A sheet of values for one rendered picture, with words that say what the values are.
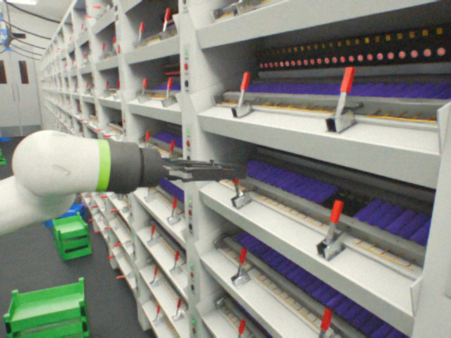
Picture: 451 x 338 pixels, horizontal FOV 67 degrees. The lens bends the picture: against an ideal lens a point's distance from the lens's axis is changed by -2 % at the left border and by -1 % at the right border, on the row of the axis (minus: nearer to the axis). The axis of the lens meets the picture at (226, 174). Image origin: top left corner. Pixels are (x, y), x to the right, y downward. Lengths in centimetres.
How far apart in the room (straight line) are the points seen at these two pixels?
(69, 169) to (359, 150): 43
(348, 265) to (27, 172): 50
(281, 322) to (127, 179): 42
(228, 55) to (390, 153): 57
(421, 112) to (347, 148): 10
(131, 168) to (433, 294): 47
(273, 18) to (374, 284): 44
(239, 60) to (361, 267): 61
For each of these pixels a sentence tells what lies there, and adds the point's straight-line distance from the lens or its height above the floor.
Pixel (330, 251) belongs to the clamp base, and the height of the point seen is 97.
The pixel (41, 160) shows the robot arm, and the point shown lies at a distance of 58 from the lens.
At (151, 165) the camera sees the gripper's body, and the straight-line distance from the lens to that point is 62.
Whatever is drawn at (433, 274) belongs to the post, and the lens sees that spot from 46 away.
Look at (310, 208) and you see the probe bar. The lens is 66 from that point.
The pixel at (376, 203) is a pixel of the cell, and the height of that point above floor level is 102.
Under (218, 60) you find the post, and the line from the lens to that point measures 91.
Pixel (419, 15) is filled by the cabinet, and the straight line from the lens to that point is 68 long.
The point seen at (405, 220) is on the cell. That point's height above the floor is 102.
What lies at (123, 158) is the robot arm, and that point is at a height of 110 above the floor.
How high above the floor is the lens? 122
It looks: 15 degrees down
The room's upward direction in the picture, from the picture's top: straight up
